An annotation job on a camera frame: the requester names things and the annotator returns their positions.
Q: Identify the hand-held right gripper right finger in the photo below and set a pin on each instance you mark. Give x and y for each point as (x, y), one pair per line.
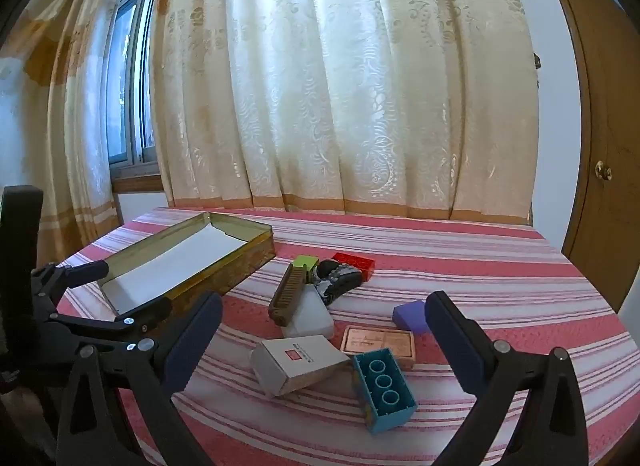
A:
(450, 341)

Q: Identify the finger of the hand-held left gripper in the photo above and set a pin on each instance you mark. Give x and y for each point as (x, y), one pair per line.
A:
(150, 313)
(80, 271)

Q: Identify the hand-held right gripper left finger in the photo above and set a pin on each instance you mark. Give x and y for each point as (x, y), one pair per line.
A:
(192, 341)

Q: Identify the copper tin case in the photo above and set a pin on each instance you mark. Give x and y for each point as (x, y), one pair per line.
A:
(377, 343)

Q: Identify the gold rectangular tin box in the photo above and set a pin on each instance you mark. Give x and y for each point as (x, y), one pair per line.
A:
(235, 268)

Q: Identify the white cardboard carton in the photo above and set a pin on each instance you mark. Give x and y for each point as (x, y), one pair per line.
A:
(300, 361)

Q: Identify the purple toy block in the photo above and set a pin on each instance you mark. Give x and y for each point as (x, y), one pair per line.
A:
(407, 317)

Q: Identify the white paper sheet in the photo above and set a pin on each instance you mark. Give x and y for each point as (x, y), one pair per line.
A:
(175, 266)

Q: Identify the blue toy block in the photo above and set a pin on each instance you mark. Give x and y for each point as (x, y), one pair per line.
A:
(385, 396)

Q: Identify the red striped bedspread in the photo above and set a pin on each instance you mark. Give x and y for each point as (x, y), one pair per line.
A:
(500, 266)

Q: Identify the wooden comb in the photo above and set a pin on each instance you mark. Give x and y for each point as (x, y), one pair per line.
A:
(286, 296)

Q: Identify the wooden window sill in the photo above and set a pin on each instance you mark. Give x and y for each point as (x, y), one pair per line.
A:
(137, 183)

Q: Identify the narrow cream patterned curtain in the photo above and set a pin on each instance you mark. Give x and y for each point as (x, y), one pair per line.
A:
(70, 145)

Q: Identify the red toy block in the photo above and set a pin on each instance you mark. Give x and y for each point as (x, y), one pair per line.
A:
(357, 263)

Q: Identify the green toy block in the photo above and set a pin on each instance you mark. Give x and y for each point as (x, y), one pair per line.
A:
(305, 262)

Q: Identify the sliding glass window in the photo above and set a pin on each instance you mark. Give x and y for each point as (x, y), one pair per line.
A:
(127, 85)

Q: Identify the brass door knob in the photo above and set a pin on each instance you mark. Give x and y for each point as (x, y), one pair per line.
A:
(603, 170)

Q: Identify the wide cream patterned curtain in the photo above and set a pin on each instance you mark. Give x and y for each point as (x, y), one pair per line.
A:
(340, 95)

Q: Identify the brown wooden door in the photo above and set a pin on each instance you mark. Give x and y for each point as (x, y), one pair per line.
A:
(605, 95)

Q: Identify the dark wall hook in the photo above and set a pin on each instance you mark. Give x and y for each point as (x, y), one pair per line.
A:
(537, 60)

